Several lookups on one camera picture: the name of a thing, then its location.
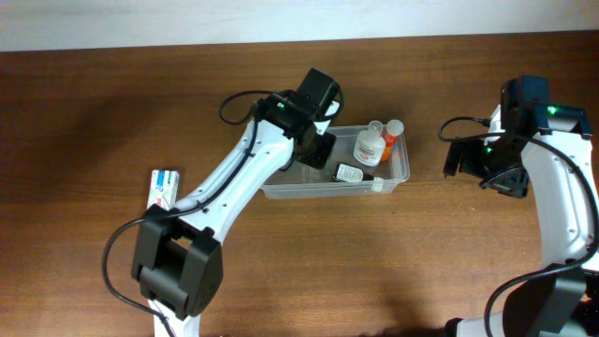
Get orange pill bottle white cap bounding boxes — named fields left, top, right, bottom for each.
left=381, top=120, right=404, bottom=162

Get white translucent squeeze bottle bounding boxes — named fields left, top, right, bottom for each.
left=353, top=121, right=386, bottom=167

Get clear plastic container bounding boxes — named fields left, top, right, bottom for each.
left=261, top=125, right=410, bottom=199

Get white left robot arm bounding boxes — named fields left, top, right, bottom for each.
left=131, top=68, right=344, bottom=336

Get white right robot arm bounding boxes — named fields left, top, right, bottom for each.
left=443, top=76, right=598, bottom=337

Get dark brown small bottle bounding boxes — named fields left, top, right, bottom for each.
left=331, top=163, right=384, bottom=192

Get white Panadol medicine box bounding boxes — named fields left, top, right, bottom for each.
left=147, top=169, right=180, bottom=211

